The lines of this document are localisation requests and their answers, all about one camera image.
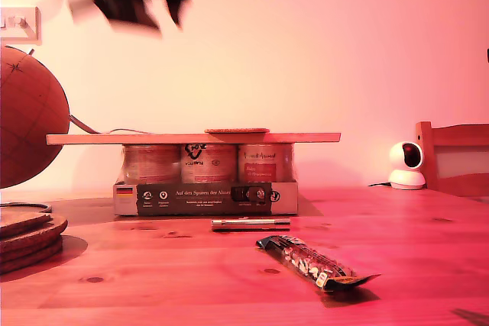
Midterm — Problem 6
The round cork coaster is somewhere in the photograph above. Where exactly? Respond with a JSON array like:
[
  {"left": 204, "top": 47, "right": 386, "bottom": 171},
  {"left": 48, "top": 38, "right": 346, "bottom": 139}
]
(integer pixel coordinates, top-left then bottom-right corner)
[
  {"left": 0, "top": 211, "right": 53, "bottom": 239},
  {"left": 0, "top": 214, "right": 70, "bottom": 253},
  {"left": 0, "top": 236, "right": 63, "bottom": 264},
  {"left": 0, "top": 246, "right": 63, "bottom": 276},
  {"left": 203, "top": 127, "right": 270, "bottom": 135}
]

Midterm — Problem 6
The light wooden shelf board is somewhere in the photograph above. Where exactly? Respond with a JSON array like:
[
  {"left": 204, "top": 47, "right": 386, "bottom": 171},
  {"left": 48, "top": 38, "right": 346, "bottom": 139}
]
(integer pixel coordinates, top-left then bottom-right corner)
[{"left": 45, "top": 132, "right": 342, "bottom": 147}]

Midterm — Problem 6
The cork globe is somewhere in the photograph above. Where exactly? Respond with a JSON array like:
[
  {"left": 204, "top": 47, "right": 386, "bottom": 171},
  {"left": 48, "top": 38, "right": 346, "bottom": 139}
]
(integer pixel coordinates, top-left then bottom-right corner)
[{"left": 0, "top": 45, "right": 71, "bottom": 190}]

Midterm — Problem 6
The food can with pale label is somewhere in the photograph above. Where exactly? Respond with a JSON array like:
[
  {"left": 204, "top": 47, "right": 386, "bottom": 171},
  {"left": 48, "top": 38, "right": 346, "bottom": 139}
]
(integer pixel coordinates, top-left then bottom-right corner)
[{"left": 121, "top": 144, "right": 182, "bottom": 185}]

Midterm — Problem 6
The food can with black logo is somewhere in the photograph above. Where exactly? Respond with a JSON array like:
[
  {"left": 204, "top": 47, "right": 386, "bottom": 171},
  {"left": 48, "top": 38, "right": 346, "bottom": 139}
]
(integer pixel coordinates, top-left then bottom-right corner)
[{"left": 180, "top": 144, "right": 238, "bottom": 185}]

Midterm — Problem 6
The food can with red label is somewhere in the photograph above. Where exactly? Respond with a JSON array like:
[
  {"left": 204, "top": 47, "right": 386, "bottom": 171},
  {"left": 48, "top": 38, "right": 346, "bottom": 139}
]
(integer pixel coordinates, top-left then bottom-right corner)
[{"left": 237, "top": 144, "right": 295, "bottom": 183}]

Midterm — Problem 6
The cardboard tray with dark print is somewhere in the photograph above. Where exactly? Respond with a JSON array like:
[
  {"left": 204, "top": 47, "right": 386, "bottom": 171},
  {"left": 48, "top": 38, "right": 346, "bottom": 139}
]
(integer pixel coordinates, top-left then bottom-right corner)
[{"left": 112, "top": 178, "right": 299, "bottom": 217}]

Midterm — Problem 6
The dark round globe base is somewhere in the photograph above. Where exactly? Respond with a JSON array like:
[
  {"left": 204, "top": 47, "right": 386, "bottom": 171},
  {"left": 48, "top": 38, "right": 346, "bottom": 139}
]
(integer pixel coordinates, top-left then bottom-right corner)
[{"left": 0, "top": 202, "right": 53, "bottom": 214}]

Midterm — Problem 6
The silver metal tube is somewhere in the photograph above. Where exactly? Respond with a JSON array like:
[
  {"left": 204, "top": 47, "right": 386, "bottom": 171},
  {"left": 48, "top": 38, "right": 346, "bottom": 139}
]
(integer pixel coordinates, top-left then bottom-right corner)
[{"left": 210, "top": 218, "right": 291, "bottom": 233}]

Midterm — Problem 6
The dark nut snack bar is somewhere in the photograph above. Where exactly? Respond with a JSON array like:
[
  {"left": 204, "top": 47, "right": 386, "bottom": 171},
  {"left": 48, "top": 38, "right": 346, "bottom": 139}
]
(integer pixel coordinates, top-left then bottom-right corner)
[{"left": 254, "top": 234, "right": 383, "bottom": 295}]

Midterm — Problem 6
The wooden chair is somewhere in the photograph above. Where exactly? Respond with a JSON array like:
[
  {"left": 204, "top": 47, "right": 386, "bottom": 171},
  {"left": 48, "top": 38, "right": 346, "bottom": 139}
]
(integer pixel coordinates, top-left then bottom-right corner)
[{"left": 414, "top": 121, "right": 489, "bottom": 205}]

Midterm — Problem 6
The white wall socket plate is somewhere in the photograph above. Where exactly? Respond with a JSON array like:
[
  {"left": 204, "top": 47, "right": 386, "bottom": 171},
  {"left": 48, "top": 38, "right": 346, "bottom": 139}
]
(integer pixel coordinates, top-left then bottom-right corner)
[{"left": 0, "top": 5, "right": 42, "bottom": 46}]

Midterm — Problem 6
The grey cable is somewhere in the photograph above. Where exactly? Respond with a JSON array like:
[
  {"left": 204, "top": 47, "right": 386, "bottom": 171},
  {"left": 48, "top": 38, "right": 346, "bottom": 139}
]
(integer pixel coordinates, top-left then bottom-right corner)
[{"left": 68, "top": 114, "right": 151, "bottom": 135}]

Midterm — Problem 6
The white round security camera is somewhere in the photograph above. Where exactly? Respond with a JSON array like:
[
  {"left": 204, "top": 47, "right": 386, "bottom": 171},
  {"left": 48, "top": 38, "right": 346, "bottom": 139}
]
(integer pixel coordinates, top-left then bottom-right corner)
[{"left": 387, "top": 140, "right": 426, "bottom": 191}]

